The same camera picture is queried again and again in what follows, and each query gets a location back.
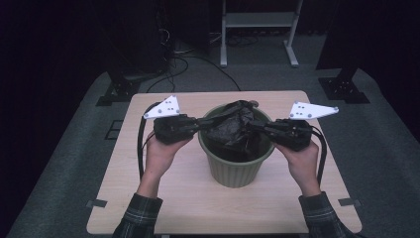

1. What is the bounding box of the green ribbed plastic bin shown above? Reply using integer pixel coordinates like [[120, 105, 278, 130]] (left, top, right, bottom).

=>
[[197, 103, 275, 189]]

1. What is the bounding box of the person's right hand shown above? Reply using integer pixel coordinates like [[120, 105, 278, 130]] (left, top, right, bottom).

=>
[[273, 141, 321, 184]]

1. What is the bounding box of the dark equipment rack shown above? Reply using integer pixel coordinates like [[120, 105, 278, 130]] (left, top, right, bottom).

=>
[[108, 0, 171, 75]]

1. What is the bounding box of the grey tape strip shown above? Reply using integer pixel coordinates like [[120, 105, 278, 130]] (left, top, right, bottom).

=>
[[338, 197, 362, 207], [86, 198, 108, 209]]

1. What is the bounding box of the hand-held gripper cable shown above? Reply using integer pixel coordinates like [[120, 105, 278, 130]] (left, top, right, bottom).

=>
[[137, 100, 166, 181], [310, 125, 328, 186]]

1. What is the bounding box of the black stand base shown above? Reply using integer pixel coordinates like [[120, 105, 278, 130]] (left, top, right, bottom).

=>
[[317, 67, 370, 105], [95, 70, 142, 107]]

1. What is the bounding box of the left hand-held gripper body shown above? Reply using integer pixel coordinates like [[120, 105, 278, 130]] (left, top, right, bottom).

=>
[[143, 94, 199, 146]]

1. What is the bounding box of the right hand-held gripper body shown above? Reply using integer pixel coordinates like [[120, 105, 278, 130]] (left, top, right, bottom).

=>
[[271, 100, 340, 153]]

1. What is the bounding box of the left hand-held gripper cable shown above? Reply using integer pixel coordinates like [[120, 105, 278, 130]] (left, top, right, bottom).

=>
[[137, 100, 166, 181]]

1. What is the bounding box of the person's left hand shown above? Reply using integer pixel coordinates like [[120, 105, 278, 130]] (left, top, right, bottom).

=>
[[144, 132, 192, 179]]

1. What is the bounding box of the right hand-held gripper cable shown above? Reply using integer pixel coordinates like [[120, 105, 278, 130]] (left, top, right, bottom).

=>
[[310, 125, 328, 186]]

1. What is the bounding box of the black plastic garbage bag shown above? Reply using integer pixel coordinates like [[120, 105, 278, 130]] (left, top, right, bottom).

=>
[[197, 99, 265, 157]]

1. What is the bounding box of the black floor cable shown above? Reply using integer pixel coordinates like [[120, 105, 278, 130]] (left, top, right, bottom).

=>
[[179, 55, 242, 92], [146, 56, 190, 93]]

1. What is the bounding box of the bundle of floor cables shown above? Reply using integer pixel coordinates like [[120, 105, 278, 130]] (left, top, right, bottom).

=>
[[211, 31, 261, 48]]

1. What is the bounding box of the white metal desk frame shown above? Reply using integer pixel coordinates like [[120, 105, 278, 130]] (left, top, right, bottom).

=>
[[220, 0, 304, 68]]

